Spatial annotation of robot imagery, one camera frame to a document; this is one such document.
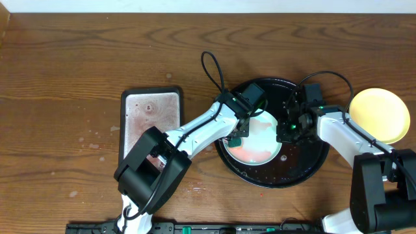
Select mint green plate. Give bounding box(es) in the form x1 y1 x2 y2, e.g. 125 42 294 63
222 110 282 166

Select yellow plate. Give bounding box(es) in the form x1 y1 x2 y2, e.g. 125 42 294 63
349 88 410 144

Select green and yellow sponge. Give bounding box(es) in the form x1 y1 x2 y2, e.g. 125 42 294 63
227 137 242 148

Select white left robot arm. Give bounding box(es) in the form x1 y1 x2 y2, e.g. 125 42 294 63
114 92 260 233

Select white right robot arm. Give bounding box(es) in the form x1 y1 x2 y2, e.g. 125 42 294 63
276 106 415 233

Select round black serving tray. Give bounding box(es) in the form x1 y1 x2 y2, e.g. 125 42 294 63
214 77 330 189

